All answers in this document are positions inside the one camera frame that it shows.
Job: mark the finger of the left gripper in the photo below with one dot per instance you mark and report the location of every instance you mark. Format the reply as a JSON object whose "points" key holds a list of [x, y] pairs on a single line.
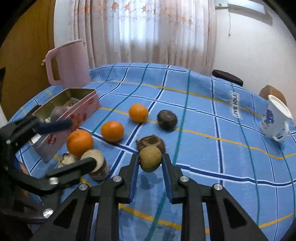
{"points": [[67, 172], [22, 130]]}

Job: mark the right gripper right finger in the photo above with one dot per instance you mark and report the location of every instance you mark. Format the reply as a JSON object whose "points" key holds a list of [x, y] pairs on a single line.
{"points": [[226, 218]]}

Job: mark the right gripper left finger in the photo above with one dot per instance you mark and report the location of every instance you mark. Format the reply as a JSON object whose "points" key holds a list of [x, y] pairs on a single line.
{"points": [[73, 219]]}

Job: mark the cut taro half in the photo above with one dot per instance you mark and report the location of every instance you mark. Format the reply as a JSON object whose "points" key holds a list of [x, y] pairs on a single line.
{"points": [[67, 159]]}

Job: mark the tan round fruit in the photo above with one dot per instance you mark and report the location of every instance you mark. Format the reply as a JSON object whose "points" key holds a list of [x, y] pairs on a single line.
{"points": [[150, 159]]}

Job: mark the purple fig shaped fruit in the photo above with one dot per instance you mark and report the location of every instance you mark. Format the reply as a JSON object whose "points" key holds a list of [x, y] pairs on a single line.
{"points": [[57, 112]]}

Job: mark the large orange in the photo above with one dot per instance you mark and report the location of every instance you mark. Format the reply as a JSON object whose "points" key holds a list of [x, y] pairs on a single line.
{"points": [[78, 142]]}

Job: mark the brown mangosteen shell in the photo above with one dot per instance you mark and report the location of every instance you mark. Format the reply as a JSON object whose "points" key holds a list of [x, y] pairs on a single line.
{"points": [[152, 140]]}

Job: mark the dark round fruit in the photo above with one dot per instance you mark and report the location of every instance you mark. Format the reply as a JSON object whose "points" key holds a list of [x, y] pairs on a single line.
{"points": [[167, 120]]}

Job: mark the small orange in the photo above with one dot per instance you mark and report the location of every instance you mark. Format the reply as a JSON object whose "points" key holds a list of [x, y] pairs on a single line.
{"points": [[138, 113], [112, 131]]}

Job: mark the blue plaid tablecloth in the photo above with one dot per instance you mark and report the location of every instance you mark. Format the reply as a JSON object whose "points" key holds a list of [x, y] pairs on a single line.
{"points": [[217, 137]]}

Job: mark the wooden door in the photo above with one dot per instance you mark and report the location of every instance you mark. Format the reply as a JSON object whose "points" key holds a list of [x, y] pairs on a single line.
{"points": [[26, 37]]}

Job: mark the pink kettle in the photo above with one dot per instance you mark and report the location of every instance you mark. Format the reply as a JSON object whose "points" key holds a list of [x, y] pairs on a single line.
{"points": [[72, 62]]}

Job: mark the dark round stool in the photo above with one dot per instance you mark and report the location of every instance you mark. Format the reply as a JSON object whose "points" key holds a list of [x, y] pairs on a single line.
{"points": [[227, 76]]}

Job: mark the white blue floral mug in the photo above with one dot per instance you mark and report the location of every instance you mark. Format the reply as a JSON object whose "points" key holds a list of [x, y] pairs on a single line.
{"points": [[274, 121]]}

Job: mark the sheer floral curtain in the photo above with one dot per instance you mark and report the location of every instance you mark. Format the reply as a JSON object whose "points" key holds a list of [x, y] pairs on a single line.
{"points": [[179, 33]]}

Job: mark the white air conditioner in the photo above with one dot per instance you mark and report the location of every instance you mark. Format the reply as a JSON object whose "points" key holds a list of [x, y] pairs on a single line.
{"points": [[240, 4]]}

